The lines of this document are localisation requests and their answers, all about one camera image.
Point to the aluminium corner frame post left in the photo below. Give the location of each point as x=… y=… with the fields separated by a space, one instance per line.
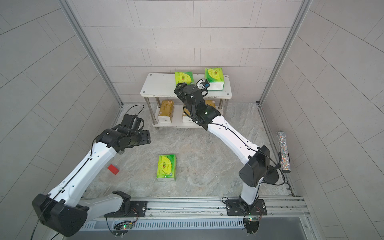
x=68 y=12

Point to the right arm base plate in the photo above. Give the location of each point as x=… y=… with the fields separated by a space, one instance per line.
x=237 y=207

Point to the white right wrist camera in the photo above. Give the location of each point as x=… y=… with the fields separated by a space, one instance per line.
x=203 y=84

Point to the controller circuit board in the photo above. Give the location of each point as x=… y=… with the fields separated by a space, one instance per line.
x=251 y=225
x=122 y=228

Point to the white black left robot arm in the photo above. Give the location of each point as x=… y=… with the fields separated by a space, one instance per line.
x=63 y=209

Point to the black round stand base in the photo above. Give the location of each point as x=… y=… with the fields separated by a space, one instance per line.
x=272 y=175

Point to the left controller circuit board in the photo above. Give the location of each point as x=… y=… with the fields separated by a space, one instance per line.
x=122 y=228

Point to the right controller circuit board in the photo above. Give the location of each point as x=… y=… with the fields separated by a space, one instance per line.
x=251 y=225

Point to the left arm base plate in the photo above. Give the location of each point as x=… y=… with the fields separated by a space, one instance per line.
x=135 y=209

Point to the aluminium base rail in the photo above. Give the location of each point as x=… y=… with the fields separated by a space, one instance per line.
x=218 y=208

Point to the green tissue pack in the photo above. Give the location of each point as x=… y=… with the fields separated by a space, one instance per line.
x=184 y=77
x=166 y=170
x=216 y=78

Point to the glitter tube on stand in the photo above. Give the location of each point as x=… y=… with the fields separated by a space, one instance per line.
x=284 y=153

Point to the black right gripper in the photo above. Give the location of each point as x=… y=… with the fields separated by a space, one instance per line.
x=186 y=93

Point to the aluminium corner frame post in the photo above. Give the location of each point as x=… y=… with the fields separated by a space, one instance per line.
x=68 y=12
x=286 y=47

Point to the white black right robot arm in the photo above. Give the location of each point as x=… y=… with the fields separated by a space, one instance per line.
x=254 y=158

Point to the red block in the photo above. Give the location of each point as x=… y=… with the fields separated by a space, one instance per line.
x=113 y=169

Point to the gold tissue pack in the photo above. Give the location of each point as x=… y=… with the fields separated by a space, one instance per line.
x=186 y=116
x=166 y=112
x=210 y=103

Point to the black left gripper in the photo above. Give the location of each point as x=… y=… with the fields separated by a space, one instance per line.
x=146 y=138

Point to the white two-tier metal shelf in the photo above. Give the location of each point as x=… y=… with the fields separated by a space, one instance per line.
x=160 y=86

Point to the aluminium corner frame post right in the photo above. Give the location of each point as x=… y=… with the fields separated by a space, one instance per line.
x=286 y=47

